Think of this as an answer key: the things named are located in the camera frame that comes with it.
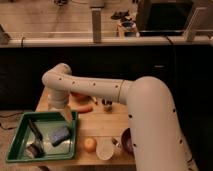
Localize blue sponge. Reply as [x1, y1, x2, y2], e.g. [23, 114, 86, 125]
[49, 126, 70, 146]

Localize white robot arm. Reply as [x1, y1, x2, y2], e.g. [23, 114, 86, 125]
[42, 63, 199, 171]

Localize orange carrot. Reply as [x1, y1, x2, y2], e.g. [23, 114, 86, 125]
[74, 105, 93, 113]

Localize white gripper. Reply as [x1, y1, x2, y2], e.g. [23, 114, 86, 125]
[49, 106, 73, 123]

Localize white cup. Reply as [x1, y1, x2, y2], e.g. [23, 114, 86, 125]
[96, 138, 114, 161]

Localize small metal object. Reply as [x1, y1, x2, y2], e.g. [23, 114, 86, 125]
[111, 138, 120, 147]

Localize orange fruit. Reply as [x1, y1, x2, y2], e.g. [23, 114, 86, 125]
[83, 137, 97, 153]

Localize red-brown bowl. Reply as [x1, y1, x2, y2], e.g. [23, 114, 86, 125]
[71, 92, 89, 102]

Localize purple bowl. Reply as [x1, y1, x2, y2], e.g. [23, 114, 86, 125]
[121, 128, 134, 155]

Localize wooden box with items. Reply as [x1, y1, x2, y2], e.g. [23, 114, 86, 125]
[117, 20, 140, 37]

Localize green plastic tray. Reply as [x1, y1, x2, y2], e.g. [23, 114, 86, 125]
[6, 111, 78, 163]

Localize black spatula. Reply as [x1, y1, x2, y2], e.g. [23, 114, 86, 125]
[26, 119, 44, 158]

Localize black monitor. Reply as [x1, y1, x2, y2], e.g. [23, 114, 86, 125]
[136, 0, 193, 35]

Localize metal post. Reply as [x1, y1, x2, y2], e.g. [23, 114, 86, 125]
[89, 0, 104, 43]

